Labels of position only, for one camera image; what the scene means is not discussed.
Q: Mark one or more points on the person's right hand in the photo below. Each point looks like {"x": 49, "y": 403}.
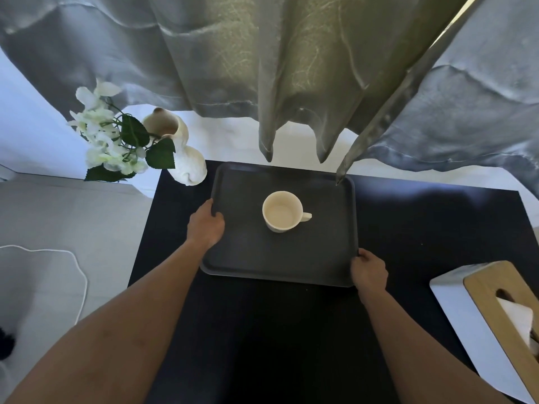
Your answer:
{"x": 369, "y": 275}

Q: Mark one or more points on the dark grey tray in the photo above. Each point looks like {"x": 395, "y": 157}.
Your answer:
{"x": 252, "y": 256}

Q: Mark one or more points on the cream ceramic mug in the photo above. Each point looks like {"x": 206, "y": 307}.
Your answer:
{"x": 281, "y": 214}

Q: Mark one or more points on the white artificial flowers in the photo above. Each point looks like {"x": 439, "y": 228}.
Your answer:
{"x": 101, "y": 138}

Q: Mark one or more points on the person's right forearm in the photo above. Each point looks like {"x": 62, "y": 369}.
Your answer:
{"x": 421, "y": 361}

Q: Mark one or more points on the white tissue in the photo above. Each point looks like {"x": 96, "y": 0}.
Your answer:
{"x": 516, "y": 317}

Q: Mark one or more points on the black object on floor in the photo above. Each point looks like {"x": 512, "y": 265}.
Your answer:
{"x": 6, "y": 342}

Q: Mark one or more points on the person's left forearm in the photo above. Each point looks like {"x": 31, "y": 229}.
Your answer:
{"x": 118, "y": 345}

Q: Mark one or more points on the white tissue box wooden lid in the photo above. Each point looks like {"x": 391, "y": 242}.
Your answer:
{"x": 467, "y": 323}

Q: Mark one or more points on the person's left hand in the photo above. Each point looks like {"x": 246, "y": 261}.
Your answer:
{"x": 206, "y": 229}

